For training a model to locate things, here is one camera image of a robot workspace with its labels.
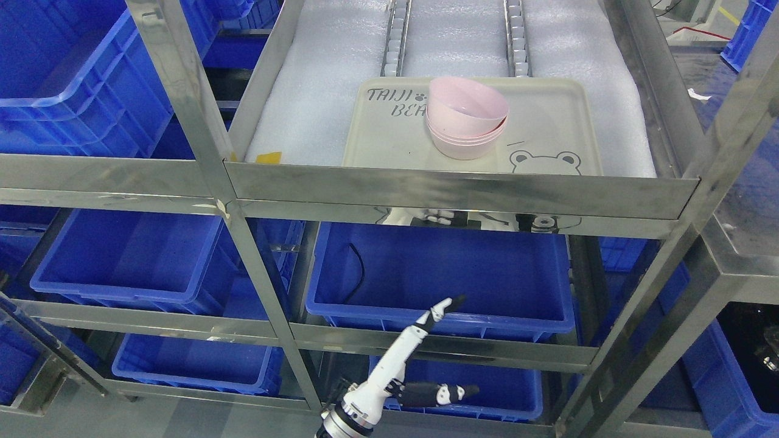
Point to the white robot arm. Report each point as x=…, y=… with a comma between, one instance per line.
x=346, y=420

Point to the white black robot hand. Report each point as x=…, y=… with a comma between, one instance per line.
x=388, y=377

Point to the cream bear tray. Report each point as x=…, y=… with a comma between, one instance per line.
x=549, y=130

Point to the blue bin left shelf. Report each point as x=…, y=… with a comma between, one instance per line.
x=141, y=261

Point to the white foam sheet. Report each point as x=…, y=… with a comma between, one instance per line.
x=438, y=73

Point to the blue bin shelf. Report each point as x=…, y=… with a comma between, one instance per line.
x=383, y=278
x=141, y=261

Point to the pink plastic bowl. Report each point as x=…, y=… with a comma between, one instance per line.
x=464, y=108

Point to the steel shelf rack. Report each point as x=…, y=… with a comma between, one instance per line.
x=106, y=105

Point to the blue bin middle shelf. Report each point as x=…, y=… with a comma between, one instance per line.
x=383, y=278

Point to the stacked pink bowls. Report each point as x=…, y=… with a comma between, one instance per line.
x=465, y=149

